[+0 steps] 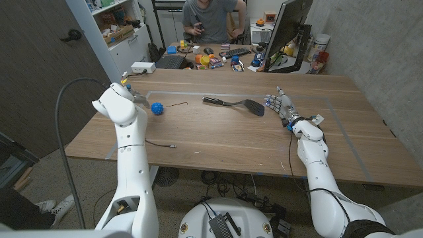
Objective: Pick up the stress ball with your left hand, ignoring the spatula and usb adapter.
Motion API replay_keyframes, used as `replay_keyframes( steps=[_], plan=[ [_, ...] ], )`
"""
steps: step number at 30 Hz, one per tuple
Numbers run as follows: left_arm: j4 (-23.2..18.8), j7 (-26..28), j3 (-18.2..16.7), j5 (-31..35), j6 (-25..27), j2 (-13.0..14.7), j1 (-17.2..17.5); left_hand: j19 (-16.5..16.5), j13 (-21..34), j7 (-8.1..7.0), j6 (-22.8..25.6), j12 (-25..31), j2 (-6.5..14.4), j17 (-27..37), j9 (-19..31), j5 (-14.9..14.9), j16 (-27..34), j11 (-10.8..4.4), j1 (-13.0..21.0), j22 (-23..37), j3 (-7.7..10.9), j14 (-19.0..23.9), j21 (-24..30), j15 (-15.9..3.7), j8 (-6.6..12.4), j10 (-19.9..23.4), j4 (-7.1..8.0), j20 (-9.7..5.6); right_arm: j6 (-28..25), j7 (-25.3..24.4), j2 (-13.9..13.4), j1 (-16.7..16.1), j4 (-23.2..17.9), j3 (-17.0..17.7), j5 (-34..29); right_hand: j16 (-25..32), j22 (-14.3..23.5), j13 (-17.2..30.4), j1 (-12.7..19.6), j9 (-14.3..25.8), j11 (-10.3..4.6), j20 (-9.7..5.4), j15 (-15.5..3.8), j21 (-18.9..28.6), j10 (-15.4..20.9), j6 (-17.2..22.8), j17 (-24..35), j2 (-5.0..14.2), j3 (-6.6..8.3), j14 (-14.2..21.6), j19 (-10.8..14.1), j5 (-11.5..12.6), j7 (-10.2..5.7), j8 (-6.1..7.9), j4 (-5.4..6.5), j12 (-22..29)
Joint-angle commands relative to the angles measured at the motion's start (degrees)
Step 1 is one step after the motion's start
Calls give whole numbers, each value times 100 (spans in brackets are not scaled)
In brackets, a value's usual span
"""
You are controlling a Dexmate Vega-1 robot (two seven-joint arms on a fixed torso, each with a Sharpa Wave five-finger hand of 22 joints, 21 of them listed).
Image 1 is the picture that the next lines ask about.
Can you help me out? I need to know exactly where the white sneaker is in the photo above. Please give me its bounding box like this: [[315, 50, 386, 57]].
[[34, 199, 57, 214], [49, 194, 76, 221]]

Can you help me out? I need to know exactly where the thick grey cable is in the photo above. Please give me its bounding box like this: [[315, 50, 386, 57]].
[[54, 77, 110, 230]]

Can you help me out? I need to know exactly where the black computer monitor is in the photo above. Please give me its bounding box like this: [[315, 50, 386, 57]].
[[263, 0, 314, 73]]

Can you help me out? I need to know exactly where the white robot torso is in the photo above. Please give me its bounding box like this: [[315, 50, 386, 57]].
[[178, 197, 274, 238]]

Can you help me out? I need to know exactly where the cardboard box with items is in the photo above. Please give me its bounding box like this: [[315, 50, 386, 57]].
[[102, 24, 135, 48]]

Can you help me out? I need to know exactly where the person in black trousers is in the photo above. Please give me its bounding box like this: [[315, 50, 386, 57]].
[[0, 187, 56, 231]]

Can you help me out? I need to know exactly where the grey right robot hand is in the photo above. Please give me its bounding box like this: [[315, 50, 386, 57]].
[[264, 86, 307, 128]]

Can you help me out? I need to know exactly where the usb adapter with black cable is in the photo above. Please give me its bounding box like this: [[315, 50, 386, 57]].
[[144, 138, 177, 149]]

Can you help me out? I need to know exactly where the white power strip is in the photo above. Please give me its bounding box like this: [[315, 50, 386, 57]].
[[130, 61, 157, 74]]

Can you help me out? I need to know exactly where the black laptop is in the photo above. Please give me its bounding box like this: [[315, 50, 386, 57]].
[[154, 54, 186, 70]]

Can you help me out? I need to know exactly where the black slotted spatula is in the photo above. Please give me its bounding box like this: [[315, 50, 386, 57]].
[[202, 96, 266, 117]]

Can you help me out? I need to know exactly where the white round canister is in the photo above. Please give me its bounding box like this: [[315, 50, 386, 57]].
[[311, 33, 331, 54]]

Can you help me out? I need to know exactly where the white storage shelf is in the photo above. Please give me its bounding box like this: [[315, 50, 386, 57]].
[[65, 0, 153, 83]]

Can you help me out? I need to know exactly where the black backpack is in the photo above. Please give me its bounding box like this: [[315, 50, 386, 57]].
[[147, 42, 163, 62]]

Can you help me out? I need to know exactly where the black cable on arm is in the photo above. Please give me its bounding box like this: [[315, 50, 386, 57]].
[[288, 132, 351, 224]]

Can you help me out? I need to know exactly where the round floor fan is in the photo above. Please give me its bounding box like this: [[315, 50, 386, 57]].
[[154, 166, 180, 188]]

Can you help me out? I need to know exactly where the dark wooden door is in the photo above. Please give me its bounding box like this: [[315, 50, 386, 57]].
[[0, 0, 112, 159]]

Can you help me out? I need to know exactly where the black computer keyboard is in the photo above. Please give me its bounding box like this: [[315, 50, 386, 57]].
[[218, 47, 252, 60]]

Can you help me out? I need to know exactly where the person in grey t-shirt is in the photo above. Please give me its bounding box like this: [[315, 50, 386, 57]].
[[181, 0, 247, 45]]

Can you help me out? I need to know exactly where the black door handle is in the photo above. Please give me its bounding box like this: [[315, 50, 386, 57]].
[[59, 28, 83, 43]]

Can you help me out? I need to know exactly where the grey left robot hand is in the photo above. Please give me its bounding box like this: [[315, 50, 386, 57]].
[[126, 85, 151, 110]]

